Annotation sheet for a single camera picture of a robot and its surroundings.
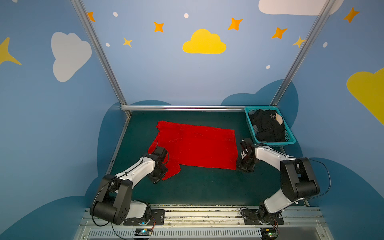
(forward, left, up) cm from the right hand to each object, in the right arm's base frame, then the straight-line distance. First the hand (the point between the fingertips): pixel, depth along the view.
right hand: (240, 168), depth 91 cm
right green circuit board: (-32, -9, -2) cm, 34 cm away
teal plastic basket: (+20, -34, +7) cm, 40 cm away
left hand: (-8, +45, +1) cm, 46 cm away
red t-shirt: (+14, +33, +1) cm, 36 cm away
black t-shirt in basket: (+26, -19, +10) cm, 34 cm away
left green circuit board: (-36, +52, -1) cm, 63 cm away
